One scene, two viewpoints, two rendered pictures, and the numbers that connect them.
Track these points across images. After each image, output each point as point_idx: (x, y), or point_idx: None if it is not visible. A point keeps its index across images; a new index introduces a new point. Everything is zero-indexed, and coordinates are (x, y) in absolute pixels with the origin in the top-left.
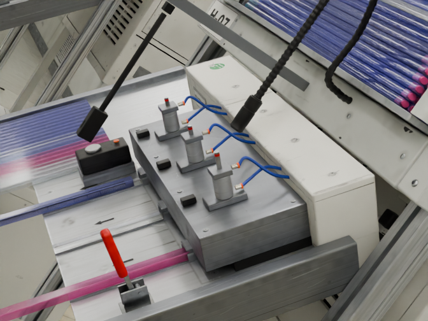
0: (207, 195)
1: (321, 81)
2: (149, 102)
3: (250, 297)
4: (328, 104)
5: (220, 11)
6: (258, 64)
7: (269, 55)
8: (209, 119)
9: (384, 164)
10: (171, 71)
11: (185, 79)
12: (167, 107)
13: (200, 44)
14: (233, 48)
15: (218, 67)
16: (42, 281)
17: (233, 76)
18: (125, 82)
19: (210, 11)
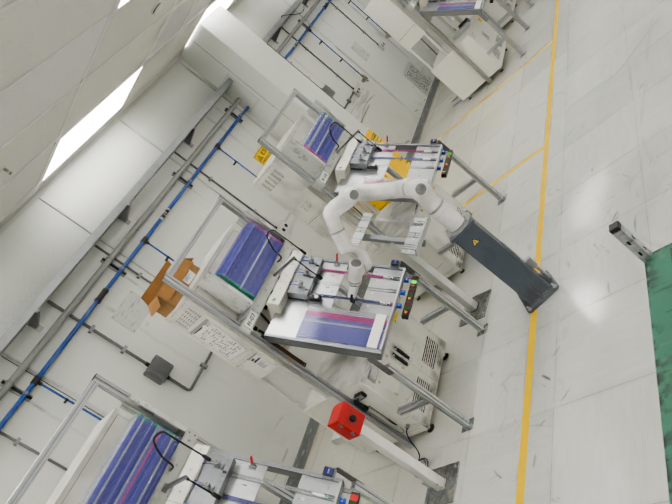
0: (314, 263)
1: (273, 270)
2: (284, 325)
3: None
4: (278, 267)
5: (248, 319)
6: (267, 294)
7: (265, 290)
8: (292, 286)
9: (289, 251)
10: (268, 333)
11: (268, 330)
12: (301, 280)
13: (252, 335)
14: (261, 307)
15: (274, 298)
16: (329, 389)
17: (276, 292)
18: (281, 336)
19: (247, 325)
